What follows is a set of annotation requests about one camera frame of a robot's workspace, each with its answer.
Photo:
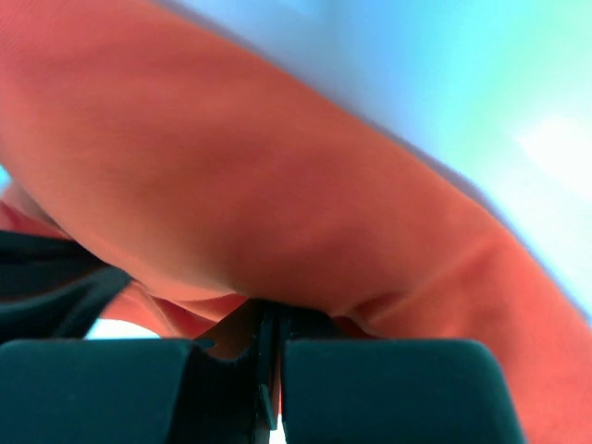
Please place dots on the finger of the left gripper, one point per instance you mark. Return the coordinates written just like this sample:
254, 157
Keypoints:
53, 289

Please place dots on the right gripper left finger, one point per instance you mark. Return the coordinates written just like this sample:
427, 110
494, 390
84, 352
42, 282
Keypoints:
229, 390

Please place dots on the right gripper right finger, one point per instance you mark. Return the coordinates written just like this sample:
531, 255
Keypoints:
322, 375

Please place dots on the orange t shirt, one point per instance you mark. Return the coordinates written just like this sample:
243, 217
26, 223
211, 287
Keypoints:
209, 175

